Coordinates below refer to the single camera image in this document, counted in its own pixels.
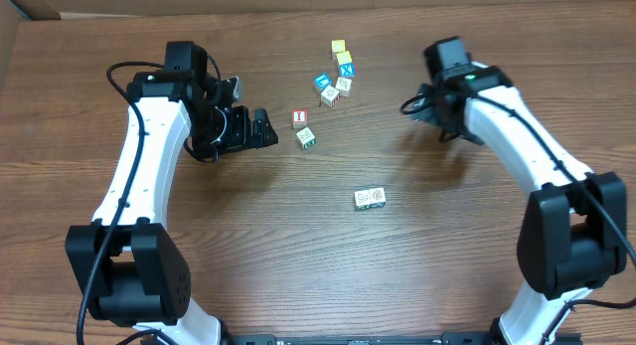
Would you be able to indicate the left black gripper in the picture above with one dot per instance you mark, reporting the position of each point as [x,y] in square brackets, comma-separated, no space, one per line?
[240,137]

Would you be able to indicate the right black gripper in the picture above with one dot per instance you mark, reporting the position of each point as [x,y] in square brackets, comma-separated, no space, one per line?
[429,104]

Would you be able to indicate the wooden letter K block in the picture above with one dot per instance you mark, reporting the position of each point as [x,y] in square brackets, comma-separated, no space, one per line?
[306,138]

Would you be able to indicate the wooden ladybug block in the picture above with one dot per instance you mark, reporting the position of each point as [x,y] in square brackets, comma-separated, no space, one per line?
[362,199]

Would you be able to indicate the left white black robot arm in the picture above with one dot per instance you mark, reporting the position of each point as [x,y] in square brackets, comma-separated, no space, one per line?
[129,270]

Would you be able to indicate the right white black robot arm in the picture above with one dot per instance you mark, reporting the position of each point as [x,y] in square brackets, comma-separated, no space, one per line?
[573,237]

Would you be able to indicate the red letter I block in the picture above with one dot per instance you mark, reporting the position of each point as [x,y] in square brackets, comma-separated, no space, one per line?
[299,118]

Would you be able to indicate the wooden letter O block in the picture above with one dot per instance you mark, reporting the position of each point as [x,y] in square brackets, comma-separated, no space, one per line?
[330,96]

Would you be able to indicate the blue letter L block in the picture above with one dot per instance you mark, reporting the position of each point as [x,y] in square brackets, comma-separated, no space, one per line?
[321,81]

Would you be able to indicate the wooden turtle block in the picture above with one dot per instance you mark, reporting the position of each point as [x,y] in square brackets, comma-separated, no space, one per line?
[343,86]

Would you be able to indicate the blue letter X block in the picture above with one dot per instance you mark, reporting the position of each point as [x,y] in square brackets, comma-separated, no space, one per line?
[347,71]

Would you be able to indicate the yellow block near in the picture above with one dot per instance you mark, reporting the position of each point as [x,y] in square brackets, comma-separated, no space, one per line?
[343,58]

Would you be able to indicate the yellow block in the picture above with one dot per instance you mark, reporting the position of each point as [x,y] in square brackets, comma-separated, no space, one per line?
[343,58]
[338,46]

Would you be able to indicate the wooden block on table centre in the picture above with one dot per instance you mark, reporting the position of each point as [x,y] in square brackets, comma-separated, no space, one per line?
[377,197]

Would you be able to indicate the yellow block far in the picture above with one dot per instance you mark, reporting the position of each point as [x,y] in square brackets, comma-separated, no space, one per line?
[338,46]

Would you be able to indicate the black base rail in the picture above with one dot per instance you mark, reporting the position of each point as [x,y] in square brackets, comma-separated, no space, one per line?
[448,338]

